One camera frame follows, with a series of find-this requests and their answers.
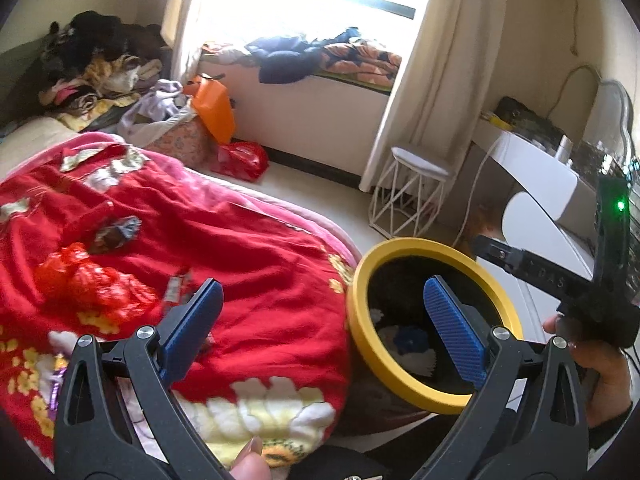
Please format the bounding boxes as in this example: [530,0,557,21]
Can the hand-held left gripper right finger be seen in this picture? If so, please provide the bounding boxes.
[410,275,590,480]

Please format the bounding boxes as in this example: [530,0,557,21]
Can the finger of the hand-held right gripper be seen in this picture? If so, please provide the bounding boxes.
[472,234,598,303]

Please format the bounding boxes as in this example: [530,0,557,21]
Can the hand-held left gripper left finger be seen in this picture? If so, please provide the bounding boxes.
[54,279,236,480]

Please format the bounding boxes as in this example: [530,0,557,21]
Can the small silver wrapper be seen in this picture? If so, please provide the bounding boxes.
[164,269,195,307]

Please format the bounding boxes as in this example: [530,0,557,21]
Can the white pleated paper liner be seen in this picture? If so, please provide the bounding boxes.
[402,347,440,377]

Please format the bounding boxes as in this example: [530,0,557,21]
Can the yellow rimmed black trash bin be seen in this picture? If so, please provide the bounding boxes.
[345,237,525,416]

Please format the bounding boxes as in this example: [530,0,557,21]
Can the dark snack wrapper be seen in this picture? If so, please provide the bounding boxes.
[92,216,144,252]

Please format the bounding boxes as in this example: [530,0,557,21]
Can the person's right forearm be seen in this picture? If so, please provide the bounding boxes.
[587,402,636,453]

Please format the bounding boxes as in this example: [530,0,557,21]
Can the person's right hand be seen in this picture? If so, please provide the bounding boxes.
[544,314,633,428]

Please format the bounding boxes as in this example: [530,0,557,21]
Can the person's left hand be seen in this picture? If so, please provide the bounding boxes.
[231,435,273,480]

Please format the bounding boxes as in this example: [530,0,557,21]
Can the white drawer chest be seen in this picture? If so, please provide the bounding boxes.
[500,191,608,346]

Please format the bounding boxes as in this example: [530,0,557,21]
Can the red floral blanket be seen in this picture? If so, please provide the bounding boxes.
[0,132,363,471]

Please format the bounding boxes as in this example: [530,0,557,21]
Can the white dressing table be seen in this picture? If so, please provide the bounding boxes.
[472,122,601,223]

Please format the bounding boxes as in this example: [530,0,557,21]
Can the wavy edged mirror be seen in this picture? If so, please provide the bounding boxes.
[582,77,640,181]

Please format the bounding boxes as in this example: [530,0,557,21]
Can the black bag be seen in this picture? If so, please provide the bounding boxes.
[492,96,556,136]

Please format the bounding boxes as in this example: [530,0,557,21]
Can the red plastic shopping bag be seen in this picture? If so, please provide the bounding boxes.
[209,141,270,182]

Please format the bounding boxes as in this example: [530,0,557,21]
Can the floral storage box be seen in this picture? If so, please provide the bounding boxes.
[145,115,213,163]

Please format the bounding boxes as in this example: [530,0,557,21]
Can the orange paper bag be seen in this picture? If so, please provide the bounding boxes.
[182,74,236,145]

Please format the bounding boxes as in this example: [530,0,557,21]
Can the cream curtain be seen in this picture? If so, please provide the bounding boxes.
[360,0,521,193]

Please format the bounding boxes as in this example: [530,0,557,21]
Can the white and lilac clothes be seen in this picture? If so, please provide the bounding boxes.
[117,79,196,143]

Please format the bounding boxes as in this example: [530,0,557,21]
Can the beige bed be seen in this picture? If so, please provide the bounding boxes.
[0,117,81,181]

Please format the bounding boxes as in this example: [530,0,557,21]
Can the white window seat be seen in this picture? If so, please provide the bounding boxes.
[200,52,396,171]

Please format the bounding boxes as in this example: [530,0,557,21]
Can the orange patterned quilt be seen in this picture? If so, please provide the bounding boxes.
[320,40,403,83]

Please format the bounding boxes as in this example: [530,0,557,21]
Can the dark navy jacket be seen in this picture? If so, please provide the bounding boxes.
[245,35,326,85]

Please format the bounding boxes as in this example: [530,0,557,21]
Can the small heap of clothes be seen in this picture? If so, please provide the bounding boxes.
[200,40,251,61]

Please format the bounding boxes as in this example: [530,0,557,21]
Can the black framed window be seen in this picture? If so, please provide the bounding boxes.
[200,0,436,46]

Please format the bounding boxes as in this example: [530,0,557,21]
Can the grey headboard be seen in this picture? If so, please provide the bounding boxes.
[0,35,56,126]

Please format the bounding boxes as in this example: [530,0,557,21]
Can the sheer white curtain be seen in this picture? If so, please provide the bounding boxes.
[160,0,211,81]

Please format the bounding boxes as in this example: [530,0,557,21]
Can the pile of dark clothes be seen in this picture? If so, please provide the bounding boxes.
[40,10,173,121]

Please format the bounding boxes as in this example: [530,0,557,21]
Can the white charging cable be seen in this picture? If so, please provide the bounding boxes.
[452,137,506,251]

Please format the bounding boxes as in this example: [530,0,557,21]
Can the white wire stool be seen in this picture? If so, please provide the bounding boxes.
[367,146,458,240]

